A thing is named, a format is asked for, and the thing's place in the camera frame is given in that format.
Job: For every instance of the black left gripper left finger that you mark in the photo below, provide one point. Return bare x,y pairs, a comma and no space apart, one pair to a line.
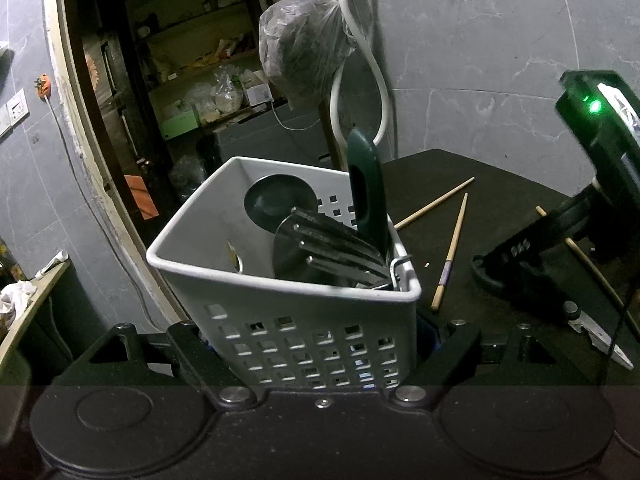
204,369

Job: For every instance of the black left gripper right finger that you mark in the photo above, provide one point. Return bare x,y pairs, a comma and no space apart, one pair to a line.
447,367

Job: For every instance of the white perforated plastic basket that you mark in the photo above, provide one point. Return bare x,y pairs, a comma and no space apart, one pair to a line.
279,333

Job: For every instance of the wooden chopstick purple band long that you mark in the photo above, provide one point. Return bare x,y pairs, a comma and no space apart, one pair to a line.
590,265

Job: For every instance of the green handled kitchen scissors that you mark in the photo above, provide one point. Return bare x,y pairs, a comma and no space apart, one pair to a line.
561,289

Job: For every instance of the dark green handled utensil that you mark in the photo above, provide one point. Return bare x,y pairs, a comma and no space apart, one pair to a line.
368,190

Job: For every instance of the black slotted spatula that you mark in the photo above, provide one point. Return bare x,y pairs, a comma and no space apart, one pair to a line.
313,248

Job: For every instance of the black table mat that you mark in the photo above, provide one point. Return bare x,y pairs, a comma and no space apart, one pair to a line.
499,204

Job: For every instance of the wooden chopstick plain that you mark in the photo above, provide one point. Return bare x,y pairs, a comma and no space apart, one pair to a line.
430,206

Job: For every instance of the black ladle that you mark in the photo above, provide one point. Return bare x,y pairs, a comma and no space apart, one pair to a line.
271,199

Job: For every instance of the green box on shelf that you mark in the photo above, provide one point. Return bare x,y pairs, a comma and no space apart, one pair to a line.
180,124

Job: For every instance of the grey plastic bag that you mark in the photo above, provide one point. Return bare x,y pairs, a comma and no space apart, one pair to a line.
302,43

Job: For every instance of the white wall socket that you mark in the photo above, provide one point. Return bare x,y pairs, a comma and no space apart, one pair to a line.
17,107

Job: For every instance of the orange wall plug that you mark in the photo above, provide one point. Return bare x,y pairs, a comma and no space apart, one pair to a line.
43,87

